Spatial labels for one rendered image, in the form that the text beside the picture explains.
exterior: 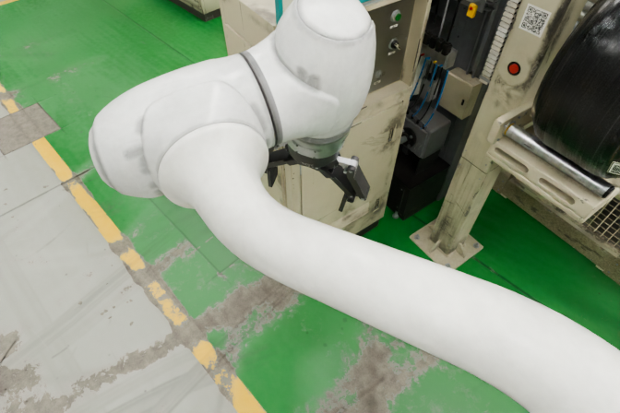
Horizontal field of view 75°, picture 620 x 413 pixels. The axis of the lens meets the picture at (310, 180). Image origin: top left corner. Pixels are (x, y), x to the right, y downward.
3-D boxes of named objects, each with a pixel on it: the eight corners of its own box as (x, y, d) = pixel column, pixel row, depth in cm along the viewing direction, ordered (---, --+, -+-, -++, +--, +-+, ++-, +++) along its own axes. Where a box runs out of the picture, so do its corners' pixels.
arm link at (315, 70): (335, 62, 53) (242, 97, 50) (353, -48, 39) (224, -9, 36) (377, 126, 49) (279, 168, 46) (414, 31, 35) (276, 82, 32)
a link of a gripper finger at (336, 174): (318, 144, 62) (325, 143, 61) (355, 182, 69) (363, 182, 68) (309, 165, 60) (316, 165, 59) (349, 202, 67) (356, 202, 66)
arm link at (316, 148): (342, 150, 48) (337, 171, 53) (363, 91, 51) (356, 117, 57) (270, 125, 48) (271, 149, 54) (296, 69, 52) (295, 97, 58)
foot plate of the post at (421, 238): (409, 237, 213) (410, 232, 210) (444, 214, 223) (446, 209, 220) (447, 275, 198) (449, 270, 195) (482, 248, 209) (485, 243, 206)
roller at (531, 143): (500, 135, 136) (505, 124, 132) (508, 130, 137) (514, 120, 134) (602, 202, 116) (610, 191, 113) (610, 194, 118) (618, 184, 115)
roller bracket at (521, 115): (484, 141, 137) (494, 118, 130) (554, 100, 153) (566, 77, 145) (493, 147, 136) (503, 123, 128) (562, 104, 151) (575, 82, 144)
